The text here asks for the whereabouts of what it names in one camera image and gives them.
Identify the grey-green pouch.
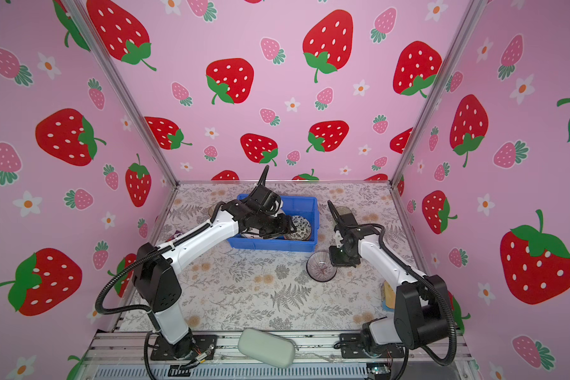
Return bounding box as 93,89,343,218
237,329,296,368

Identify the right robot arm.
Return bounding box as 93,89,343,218
328,201,458,367

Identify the yellow blue sponge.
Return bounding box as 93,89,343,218
381,281,396,312

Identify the aluminium front rail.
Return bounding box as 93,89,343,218
82,329,476,367

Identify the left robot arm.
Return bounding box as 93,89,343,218
95,166,296,359

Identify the green glass cup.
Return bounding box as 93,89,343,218
337,206,352,215

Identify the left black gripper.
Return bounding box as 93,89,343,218
256,213,299,238

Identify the black white leaf bowl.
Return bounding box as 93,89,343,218
284,215,312,242

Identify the blue plastic bin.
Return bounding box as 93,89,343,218
227,196,320,253

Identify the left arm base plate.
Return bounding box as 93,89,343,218
150,334,218,361

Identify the purple striped bowl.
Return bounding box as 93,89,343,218
307,251,337,283

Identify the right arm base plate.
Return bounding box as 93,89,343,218
333,332,405,359

